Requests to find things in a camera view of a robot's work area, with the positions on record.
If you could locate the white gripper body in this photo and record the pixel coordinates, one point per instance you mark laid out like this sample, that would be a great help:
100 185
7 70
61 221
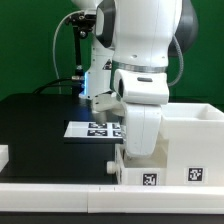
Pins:
141 125

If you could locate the white drawer with knob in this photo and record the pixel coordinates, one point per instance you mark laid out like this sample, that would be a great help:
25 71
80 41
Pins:
144 171

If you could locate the white drawer cabinet housing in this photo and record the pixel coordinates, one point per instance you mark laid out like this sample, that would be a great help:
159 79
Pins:
195 135

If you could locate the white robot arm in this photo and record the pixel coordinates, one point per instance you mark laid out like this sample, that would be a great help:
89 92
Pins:
132 42

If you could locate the fiducial marker sheet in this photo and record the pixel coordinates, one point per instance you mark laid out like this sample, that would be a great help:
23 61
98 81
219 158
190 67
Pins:
91 130

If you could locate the black camera on stand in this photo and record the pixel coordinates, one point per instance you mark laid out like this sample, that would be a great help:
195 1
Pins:
82 23

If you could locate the white left rail bar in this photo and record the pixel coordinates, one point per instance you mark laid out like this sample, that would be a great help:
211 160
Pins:
4 156

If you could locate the white rail bar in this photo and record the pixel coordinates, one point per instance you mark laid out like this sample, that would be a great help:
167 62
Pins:
4 156
110 199

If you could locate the white front rail bar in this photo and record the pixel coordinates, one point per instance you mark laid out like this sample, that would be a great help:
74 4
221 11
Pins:
110 199

